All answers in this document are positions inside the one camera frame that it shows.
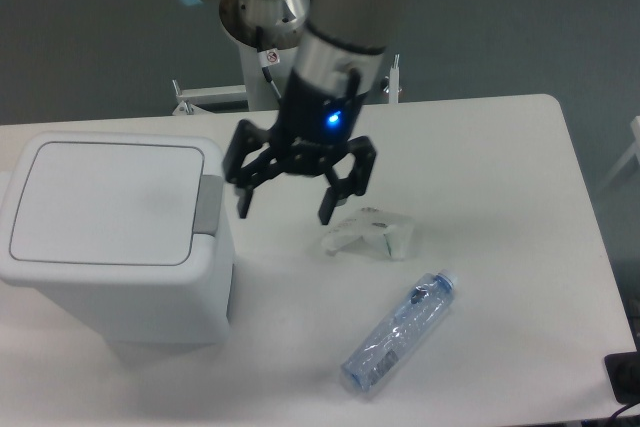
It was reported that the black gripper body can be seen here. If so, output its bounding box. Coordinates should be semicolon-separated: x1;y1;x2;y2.
269;68;366;176

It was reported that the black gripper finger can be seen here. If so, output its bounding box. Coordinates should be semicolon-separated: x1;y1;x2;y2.
318;136;377;225
223;119;290;219

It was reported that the white push-button trash can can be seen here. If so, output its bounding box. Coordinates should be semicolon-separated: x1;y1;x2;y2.
1;132;235;344

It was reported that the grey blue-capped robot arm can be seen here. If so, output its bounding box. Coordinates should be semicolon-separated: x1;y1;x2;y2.
188;0;405;223

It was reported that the crumpled white plastic wrapper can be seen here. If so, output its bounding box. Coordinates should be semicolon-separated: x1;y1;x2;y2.
321;207;416;261

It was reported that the clear plastic water bottle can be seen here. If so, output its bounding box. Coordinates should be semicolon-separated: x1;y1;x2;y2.
341;270;457;393

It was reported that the white furniture piece at right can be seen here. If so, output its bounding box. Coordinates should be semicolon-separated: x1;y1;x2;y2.
612;116;639;179

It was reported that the black device at edge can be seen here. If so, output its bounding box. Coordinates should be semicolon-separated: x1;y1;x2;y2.
604;351;639;404

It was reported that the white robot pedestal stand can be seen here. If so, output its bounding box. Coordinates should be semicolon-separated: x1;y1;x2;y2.
171;0;405;116

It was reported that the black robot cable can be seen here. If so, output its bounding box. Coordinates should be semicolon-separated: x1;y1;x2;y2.
255;24;287;103

